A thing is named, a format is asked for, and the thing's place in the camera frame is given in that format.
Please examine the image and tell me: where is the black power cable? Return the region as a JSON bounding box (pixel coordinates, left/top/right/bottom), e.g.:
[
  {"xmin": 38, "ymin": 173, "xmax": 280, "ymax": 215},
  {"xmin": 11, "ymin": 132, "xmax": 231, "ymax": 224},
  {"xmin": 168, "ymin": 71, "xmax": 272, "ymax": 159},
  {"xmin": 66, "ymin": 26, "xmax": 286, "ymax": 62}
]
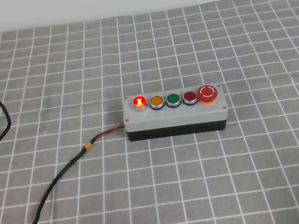
[{"xmin": 0, "ymin": 75, "xmax": 137, "ymax": 224}]

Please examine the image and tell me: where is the grey button switch box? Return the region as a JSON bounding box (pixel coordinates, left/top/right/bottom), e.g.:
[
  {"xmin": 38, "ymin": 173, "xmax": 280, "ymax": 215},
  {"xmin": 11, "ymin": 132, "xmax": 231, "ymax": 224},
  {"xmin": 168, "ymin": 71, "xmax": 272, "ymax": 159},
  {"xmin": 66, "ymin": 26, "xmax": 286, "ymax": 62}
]
[{"xmin": 122, "ymin": 84, "xmax": 228, "ymax": 141}]

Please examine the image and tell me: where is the grey checked tablecloth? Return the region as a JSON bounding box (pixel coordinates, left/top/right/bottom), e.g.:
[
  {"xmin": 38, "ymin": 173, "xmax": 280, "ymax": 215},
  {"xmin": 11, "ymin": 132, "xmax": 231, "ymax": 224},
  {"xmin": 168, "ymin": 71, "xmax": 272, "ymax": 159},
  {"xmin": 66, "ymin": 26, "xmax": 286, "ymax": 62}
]
[{"xmin": 0, "ymin": 0, "xmax": 299, "ymax": 224}]

